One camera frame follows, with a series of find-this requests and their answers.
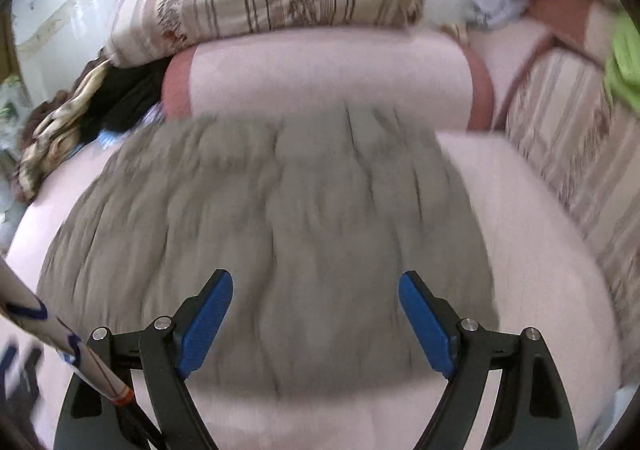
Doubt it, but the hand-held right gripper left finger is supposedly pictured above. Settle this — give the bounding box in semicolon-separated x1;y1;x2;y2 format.
60;269;234;450

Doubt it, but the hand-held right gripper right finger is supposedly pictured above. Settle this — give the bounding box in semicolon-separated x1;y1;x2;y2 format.
398;271;576;450

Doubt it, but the olive quilted hooded jacket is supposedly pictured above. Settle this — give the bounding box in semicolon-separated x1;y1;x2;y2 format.
37;102;501;396

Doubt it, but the pink quilted sofa bed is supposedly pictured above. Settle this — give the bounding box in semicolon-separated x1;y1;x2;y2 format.
0;0;640;450

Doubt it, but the white printed tube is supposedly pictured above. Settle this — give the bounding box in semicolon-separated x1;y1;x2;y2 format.
0;257;137;407

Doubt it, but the small blue cloth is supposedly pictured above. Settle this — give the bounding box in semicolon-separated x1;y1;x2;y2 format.
97;105;167;151

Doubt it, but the black cloth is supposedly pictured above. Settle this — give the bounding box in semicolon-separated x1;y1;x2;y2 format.
90;65;170;142

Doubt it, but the pink bolster cushion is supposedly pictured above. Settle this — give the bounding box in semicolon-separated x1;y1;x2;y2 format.
162;25;497;132

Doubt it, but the floral printed panel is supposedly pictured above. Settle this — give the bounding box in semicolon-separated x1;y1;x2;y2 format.
0;76;25;166

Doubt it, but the green cloth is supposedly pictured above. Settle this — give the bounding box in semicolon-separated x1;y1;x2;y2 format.
602;12;640;115

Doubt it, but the pale blue cloth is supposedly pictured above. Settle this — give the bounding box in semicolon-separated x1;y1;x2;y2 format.
469;0;532;30

